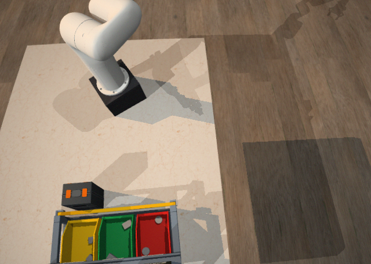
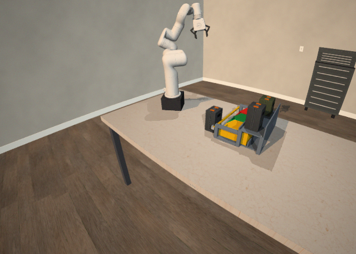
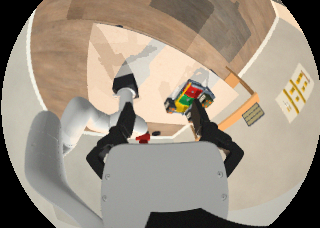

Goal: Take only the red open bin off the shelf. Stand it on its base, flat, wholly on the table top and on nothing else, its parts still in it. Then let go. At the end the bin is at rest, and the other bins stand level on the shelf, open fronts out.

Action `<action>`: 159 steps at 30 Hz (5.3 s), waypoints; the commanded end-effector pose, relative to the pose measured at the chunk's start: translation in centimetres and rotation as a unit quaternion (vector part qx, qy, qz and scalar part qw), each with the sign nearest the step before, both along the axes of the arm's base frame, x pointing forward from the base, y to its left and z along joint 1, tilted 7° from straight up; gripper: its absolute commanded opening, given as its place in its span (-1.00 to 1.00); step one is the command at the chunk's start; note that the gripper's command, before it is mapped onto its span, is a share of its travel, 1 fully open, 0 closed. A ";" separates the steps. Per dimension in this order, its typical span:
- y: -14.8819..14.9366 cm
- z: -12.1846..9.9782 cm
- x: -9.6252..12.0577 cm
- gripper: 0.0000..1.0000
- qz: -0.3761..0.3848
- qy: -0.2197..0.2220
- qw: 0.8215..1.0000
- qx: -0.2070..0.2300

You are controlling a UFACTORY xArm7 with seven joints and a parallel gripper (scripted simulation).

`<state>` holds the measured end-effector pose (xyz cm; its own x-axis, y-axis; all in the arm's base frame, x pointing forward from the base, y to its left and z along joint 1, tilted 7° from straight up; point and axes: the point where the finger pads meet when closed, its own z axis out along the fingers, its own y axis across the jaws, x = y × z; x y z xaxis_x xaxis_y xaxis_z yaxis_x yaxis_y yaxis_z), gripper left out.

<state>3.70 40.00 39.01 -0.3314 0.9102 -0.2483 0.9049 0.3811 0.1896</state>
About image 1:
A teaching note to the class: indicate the grey round disc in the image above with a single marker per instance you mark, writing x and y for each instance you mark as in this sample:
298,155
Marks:
158,219
146,251

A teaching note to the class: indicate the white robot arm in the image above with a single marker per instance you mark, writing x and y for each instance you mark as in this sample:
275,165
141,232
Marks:
96,43

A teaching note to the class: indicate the grey metal shelf rack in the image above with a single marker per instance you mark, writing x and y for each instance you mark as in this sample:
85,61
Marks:
174,257

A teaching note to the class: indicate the green open bin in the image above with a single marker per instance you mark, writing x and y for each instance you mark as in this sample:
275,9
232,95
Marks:
114,239

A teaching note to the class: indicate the red bin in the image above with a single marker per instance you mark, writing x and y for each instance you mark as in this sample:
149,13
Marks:
153,235

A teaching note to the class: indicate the yellow open bin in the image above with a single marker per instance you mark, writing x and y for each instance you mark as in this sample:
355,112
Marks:
74,241

